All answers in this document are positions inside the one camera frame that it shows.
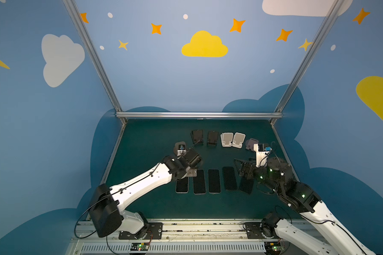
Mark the black phone front stand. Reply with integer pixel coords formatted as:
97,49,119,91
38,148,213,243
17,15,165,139
238,176,254,194

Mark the black phone stand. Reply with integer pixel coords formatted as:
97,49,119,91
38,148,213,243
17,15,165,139
206,131,219,146
191,130,204,146
222,166,237,191
238,176,254,194

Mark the pink-edged phone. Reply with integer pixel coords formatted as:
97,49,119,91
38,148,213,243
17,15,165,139
193,170,206,194

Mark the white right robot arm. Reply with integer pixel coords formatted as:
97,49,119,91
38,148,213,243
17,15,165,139
234,157,374,255

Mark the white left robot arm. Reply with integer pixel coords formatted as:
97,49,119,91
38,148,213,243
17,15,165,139
88,149,202,239

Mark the wooden round phone stand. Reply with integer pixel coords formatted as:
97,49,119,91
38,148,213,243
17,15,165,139
173,141,187,156

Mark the black phone stand back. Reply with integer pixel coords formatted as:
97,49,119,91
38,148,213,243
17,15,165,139
206,131,219,146

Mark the white folding phone stand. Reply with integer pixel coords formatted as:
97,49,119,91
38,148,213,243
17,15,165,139
232,132,246,149

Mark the white phone stand middle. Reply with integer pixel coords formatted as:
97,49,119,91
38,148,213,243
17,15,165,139
220,132,234,147

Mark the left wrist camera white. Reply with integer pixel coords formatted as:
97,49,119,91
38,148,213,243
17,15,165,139
177,144,187,157

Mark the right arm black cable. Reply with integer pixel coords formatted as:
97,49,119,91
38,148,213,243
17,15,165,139
248,141,377,255

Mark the aluminium right frame post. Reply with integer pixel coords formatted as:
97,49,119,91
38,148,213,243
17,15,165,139
270,0,345,126

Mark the aluminium frame post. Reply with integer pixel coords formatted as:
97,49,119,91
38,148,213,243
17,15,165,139
270,0,345,126
63,0,122,113

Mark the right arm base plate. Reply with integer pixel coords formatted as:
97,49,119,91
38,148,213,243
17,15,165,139
243,222,279,239

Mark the aluminium back frame bar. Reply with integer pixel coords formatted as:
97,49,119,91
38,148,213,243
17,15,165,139
116,112,283,119

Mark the aluminium front rail assembly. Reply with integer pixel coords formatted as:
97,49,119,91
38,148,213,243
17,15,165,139
65,218,342,255

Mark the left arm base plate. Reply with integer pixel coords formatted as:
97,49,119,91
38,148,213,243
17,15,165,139
119,222,163,240

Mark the aluminium left frame post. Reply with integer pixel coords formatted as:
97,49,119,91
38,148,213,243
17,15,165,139
63,0,122,113

